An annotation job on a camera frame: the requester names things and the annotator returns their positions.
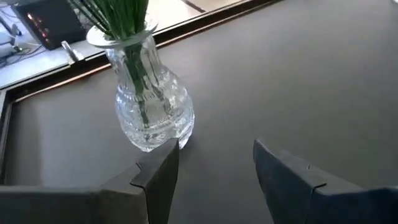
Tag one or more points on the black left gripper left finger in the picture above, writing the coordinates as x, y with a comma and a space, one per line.
109, 205

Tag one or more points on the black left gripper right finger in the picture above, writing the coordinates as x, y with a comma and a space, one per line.
326, 202

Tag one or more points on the cut-glass bulbous vase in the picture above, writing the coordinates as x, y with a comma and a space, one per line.
155, 124

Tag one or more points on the black box with red lights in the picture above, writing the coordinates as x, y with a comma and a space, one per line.
59, 21

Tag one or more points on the silver frame bracket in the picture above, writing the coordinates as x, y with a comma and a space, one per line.
72, 51

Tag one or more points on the black aluminium table frame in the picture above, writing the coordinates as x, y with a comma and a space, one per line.
192, 26

